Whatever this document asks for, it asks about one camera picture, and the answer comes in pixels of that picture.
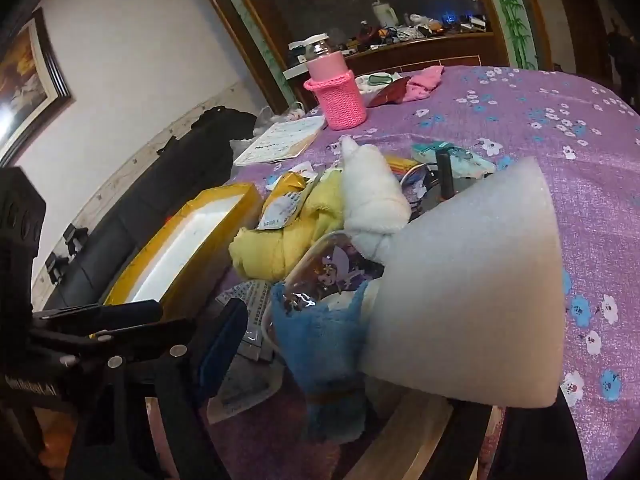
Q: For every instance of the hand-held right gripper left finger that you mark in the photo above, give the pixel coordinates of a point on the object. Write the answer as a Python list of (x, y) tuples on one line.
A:
[(225, 342)]

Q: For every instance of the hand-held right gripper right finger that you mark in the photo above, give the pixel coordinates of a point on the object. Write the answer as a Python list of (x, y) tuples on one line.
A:
[(532, 442)]

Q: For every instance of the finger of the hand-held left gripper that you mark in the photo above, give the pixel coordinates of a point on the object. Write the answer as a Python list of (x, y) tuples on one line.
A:
[(115, 314), (150, 332)]

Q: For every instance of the yellow towel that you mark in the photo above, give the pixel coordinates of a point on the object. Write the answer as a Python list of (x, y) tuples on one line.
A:
[(280, 255)]

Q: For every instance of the white foam block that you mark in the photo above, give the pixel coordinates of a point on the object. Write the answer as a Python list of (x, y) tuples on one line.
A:
[(475, 285)]

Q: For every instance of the white printed paper packet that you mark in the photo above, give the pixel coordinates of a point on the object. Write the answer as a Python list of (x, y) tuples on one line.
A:
[(247, 305)]

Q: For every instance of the blue towel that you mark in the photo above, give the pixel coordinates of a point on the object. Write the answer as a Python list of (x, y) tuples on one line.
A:
[(320, 360)]

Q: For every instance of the black sofa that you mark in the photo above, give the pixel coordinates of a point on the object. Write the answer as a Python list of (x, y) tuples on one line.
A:
[(150, 195)]

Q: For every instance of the wooden chair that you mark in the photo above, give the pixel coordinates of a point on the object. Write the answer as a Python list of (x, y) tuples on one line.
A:
[(400, 440)]

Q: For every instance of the gold snack packet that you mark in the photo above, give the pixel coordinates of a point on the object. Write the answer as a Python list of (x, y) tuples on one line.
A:
[(285, 200)]

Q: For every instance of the white towel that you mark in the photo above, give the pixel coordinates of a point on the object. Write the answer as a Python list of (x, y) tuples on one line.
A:
[(372, 195)]

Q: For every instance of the handwritten notebook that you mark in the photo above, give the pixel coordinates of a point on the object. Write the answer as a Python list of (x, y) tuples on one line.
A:
[(282, 140)]

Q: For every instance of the clear plastic bag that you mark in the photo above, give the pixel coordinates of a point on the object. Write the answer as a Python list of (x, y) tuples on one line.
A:
[(277, 120)]

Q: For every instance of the yellow red striped packet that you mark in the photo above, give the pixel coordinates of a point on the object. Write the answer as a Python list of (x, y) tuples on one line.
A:
[(400, 165)]

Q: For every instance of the pink bottle with knitted sleeve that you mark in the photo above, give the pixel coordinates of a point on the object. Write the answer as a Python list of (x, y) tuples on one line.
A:
[(337, 100)]

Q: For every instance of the printed tissue pack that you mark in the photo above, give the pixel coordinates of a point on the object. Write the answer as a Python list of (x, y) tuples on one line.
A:
[(470, 165)]

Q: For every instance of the dark red packet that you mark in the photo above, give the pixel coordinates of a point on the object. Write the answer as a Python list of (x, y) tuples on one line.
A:
[(390, 92)]

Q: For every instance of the pink cloth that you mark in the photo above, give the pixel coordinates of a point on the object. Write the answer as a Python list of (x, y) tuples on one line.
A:
[(422, 85)]

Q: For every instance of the purple floral tablecloth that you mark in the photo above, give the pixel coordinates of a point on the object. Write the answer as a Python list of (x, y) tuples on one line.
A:
[(575, 110)]

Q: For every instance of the wooden cabinet counter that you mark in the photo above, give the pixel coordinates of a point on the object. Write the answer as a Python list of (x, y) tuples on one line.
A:
[(435, 52)]

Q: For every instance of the white kettle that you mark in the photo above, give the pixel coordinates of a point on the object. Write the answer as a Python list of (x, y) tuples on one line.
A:
[(384, 12)]

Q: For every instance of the clutter of small counter items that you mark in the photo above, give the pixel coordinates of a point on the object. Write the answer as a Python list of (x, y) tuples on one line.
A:
[(425, 27)]

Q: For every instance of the black wall sockets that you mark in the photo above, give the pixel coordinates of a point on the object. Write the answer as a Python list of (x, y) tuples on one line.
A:
[(67, 250)]

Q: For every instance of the framed wall picture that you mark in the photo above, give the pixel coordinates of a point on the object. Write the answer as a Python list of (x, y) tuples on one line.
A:
[(25, 75)]

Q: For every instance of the bamboo wall decoration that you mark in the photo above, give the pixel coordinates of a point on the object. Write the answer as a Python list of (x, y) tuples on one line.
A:
[(510, 15)]

